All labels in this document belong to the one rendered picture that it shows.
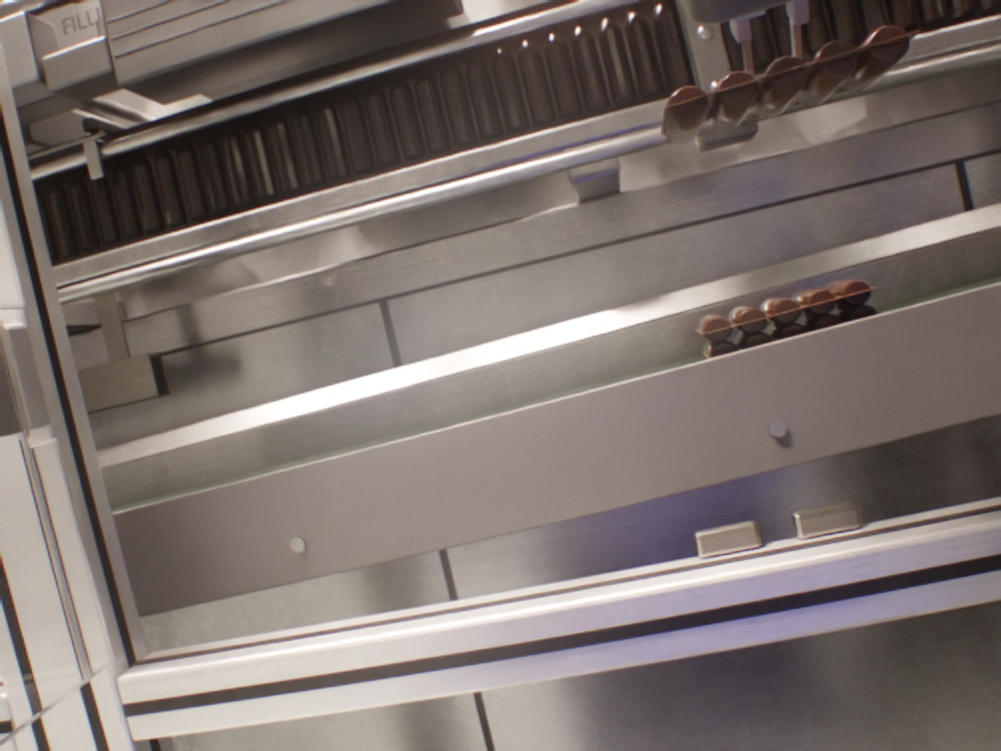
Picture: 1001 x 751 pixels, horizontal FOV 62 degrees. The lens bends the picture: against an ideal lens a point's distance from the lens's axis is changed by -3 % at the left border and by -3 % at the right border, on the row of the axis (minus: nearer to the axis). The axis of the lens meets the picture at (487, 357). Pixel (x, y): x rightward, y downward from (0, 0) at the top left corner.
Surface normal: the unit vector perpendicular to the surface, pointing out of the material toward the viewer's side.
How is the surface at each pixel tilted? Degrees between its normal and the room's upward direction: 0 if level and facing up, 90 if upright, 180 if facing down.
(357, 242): 90
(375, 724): 90
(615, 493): 90
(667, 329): 90
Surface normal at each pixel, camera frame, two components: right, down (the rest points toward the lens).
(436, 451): -0.15, 0.07
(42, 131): 0.96, -0.22
